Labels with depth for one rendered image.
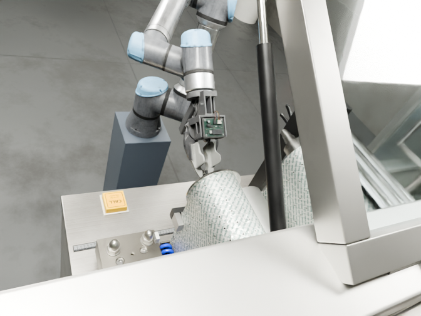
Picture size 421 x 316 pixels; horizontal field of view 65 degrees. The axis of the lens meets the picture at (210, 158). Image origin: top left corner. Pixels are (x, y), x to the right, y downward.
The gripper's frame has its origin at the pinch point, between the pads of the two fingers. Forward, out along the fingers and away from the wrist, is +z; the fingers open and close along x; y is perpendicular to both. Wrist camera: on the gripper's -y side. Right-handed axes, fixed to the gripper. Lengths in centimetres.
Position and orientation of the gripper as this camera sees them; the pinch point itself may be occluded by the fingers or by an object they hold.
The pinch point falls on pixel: (203, 173)
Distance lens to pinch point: 84.7
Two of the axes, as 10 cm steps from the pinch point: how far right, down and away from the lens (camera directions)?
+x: 8.8, -0.7, 4.8
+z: 0.9, 10.0, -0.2
